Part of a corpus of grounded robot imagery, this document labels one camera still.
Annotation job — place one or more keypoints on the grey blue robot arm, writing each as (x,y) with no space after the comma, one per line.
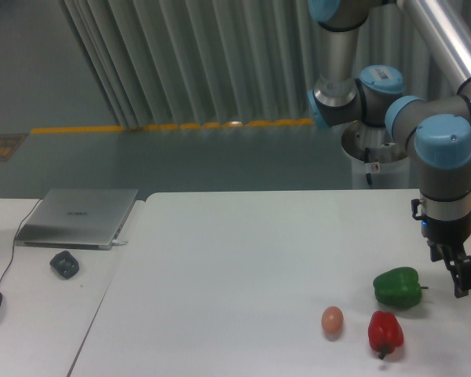
(435,135)

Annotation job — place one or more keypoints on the red bell pepper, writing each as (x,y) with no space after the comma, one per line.
(384,333)

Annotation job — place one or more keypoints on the brown egg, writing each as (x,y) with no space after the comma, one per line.
(332,320)

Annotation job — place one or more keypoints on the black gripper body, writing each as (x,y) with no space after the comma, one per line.
(446,223)

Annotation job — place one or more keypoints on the green bell pepper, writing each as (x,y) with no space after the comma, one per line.
(399,288)

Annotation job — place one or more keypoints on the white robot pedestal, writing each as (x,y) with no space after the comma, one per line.
(376,161)

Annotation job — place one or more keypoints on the small black holder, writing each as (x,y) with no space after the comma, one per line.
(65,265)

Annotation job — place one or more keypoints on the white usb plug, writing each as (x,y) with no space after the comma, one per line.
(119,243)

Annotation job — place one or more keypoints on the silver laptop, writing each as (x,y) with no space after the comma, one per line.
(78,218)

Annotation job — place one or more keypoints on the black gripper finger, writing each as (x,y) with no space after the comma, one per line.
(458,264)
(436,253)

